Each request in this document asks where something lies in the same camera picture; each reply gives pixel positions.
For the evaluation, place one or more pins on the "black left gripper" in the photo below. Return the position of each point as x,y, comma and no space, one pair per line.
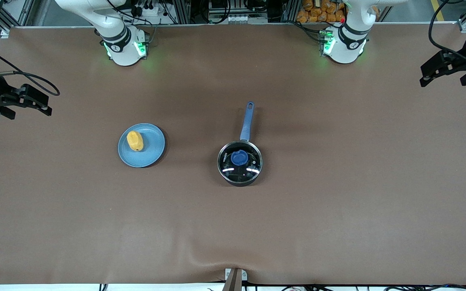
460,59

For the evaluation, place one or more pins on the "yellow potato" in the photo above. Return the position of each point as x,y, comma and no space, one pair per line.
135,140

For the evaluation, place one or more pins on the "glass lid with blue knob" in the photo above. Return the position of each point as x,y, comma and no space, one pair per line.
239,157

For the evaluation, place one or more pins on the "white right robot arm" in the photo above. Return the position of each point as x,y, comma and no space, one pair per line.
121,48

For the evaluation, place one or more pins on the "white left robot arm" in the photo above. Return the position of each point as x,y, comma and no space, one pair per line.
346,48

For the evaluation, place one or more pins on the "blue round plate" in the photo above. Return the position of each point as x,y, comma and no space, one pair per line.
152,151

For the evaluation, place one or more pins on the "bag of orange buns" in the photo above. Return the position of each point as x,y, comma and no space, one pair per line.
320,11

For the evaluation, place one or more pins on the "white power strip with plugs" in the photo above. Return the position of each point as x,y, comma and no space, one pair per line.
148,9

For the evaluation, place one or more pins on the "metal table clamp bracket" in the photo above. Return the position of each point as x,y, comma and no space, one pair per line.
235,279

